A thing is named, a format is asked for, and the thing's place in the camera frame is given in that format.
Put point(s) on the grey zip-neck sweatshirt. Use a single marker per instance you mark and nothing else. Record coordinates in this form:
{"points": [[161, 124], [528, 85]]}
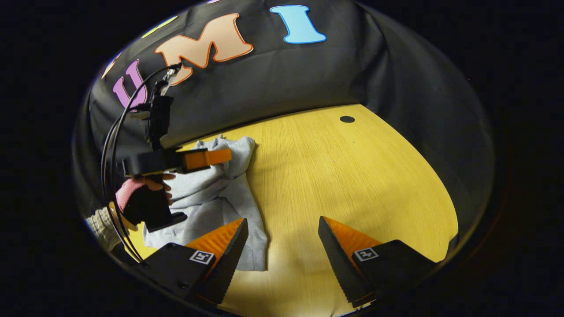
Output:
{"points": [[211, 193]]}

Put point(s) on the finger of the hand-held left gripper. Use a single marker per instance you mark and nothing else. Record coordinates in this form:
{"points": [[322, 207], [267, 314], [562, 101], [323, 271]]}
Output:
{"points": [[207, 158]]}

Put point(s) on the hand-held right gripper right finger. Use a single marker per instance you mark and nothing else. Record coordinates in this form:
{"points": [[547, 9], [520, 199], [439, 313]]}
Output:
{"points": [[337, 259]]}

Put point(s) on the black backdrop cloth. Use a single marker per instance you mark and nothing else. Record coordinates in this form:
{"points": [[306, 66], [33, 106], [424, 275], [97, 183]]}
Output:
{"points": [[308, 79]]}

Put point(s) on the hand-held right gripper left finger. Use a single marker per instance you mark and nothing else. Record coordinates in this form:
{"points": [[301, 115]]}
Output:
{"points": [[231, 259]]}

